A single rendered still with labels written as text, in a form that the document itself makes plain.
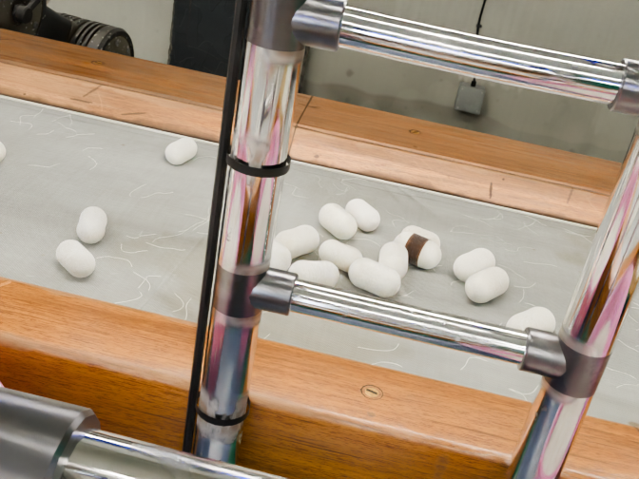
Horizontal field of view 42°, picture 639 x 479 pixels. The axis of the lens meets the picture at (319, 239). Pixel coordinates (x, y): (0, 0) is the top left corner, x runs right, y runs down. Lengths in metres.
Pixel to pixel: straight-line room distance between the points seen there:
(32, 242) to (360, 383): 0.25
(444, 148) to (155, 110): 0.27
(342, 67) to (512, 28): 0.54
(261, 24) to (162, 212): 0.34
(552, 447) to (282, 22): 0.22
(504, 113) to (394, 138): 2.00
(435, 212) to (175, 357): 0.33
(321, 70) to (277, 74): 2.42
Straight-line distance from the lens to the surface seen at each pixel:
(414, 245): 0.61
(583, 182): 0.79
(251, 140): 0.33
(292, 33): 0.31
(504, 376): 0.53
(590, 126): 2.81
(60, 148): 0.72
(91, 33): 1.35
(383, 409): 0.44
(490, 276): 0.59
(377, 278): 0.56
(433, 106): 2.74
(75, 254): 0.54
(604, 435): 0.47
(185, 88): 0.81
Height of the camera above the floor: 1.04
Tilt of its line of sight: 28 degrees down
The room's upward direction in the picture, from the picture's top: 11 degrees clockwise
